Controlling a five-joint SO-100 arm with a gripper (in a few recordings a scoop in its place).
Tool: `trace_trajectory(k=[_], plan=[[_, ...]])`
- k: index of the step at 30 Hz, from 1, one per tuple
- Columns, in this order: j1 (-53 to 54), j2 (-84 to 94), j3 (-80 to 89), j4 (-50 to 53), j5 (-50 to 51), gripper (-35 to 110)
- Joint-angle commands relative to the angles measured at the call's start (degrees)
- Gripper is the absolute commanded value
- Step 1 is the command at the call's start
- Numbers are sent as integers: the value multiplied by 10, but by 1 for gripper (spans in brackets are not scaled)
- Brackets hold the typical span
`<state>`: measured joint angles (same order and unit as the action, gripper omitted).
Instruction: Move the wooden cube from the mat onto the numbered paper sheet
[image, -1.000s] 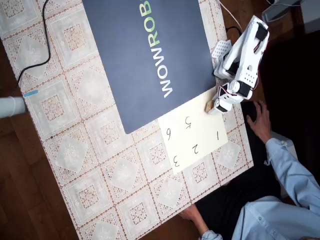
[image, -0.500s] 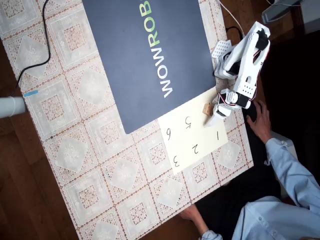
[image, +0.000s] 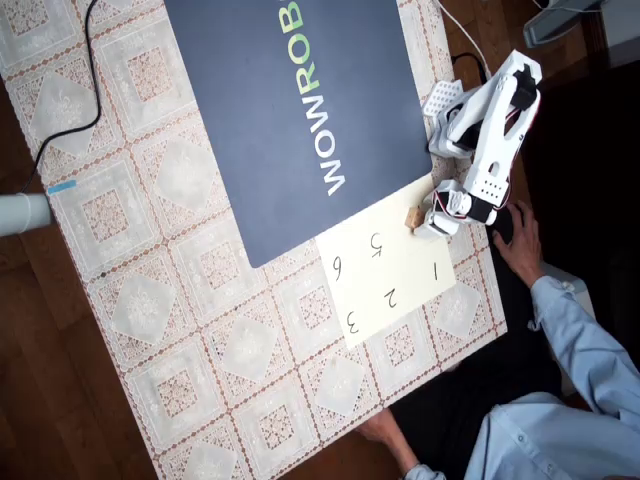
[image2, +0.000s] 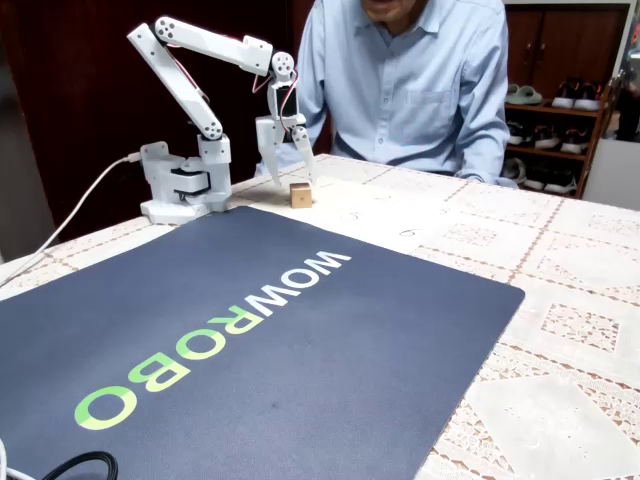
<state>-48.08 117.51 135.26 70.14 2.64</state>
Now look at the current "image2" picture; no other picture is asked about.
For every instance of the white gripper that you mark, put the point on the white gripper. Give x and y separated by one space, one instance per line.
278 127

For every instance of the small wooden cube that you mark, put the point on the small wooden cube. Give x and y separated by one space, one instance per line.
301 196

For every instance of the person's left forearm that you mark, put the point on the person's left forearm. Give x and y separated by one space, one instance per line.
487 160

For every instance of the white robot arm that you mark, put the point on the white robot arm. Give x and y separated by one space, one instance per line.
215 45

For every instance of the cream paper sheet with numbers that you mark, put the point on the cream paper sheet with numbers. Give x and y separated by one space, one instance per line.
370 210

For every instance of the person in light blue shirt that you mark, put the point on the person in light blue shirt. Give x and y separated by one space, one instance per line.
400 100

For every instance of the black sneaker white sole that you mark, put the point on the black sneaker white sole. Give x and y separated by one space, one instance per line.
546 137
560 182
535 177
515 134
575 141

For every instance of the grey shoe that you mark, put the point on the grey shoe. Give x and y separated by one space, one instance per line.
514 172

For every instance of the dark blue WOWROBO mat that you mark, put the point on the dark blue WOWROBO mat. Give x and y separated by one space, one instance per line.
300 375

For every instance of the green slipper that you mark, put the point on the green slipper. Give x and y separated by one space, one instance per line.
531 96
512 94

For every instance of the wooden shoe rack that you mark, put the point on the wooden shoe rack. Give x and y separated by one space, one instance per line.
547 111

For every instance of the black sneaker with orange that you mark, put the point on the black sneaker with orange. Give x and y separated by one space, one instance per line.
565 97
588 100

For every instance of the white lace tablecloth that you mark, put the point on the white lace tablecloth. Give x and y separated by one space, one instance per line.
550 250

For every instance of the dark wooden cabinet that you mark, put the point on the dark wooden cabinet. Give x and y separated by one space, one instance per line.
565 40

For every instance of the large white box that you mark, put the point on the large white box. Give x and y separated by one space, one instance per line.
612 175

